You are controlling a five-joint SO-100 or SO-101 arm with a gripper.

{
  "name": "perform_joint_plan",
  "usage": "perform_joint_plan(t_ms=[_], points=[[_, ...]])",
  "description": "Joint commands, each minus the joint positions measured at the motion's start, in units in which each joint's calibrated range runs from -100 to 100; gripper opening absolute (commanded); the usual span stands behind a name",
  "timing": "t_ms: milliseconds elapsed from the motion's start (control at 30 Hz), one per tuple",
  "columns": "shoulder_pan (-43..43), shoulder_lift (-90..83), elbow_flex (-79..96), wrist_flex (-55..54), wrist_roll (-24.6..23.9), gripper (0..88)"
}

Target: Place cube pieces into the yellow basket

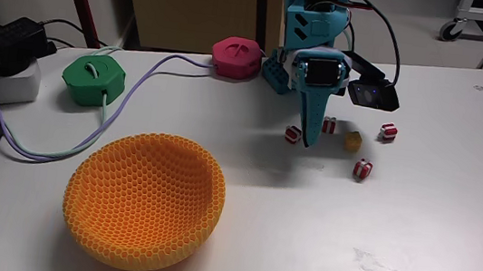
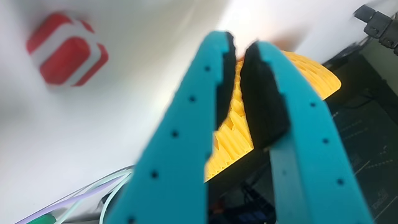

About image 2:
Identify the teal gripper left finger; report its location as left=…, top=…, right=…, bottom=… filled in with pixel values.
left=104, top=30, right=237, bottom=224

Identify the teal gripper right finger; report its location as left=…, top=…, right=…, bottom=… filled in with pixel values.
left=239, top=40, right=374, bottom=224

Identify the red white cube piece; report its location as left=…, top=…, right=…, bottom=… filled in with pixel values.
left=25, top=11, right=109, bottom=87

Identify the yellow honeycomb basket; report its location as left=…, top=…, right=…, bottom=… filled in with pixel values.
left=203, top=49, right=342, bottom=183

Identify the dark board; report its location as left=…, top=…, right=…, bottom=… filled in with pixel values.
left=205, top=37, right=398, bottom=224

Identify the purple cable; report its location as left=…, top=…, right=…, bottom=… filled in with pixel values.
left=14, top=174, right=125, bottom=224

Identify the green hexagonal cable box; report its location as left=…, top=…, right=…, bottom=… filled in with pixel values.
left=26, top=213, right=58, bottom=224

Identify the black clamp bracket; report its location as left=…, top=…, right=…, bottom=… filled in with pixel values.
left=353, top=4, right=398, bottom=57

